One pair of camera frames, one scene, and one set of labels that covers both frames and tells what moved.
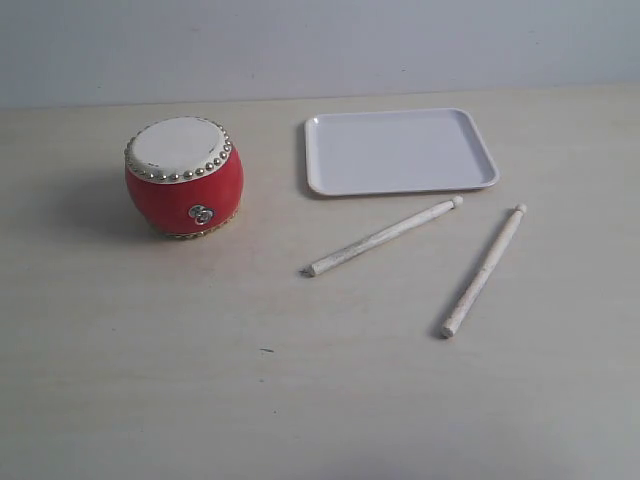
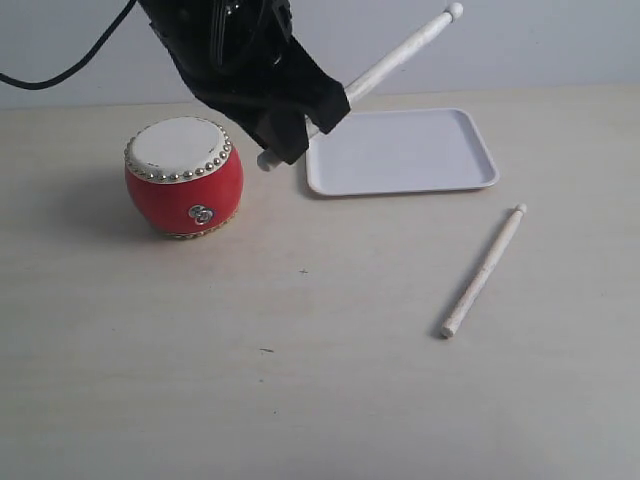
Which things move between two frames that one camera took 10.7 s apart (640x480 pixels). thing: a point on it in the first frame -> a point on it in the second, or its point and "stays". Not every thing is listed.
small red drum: (185, 176) stays
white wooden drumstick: (382, 236) -> (358, 84)
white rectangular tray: (395, 150) stays
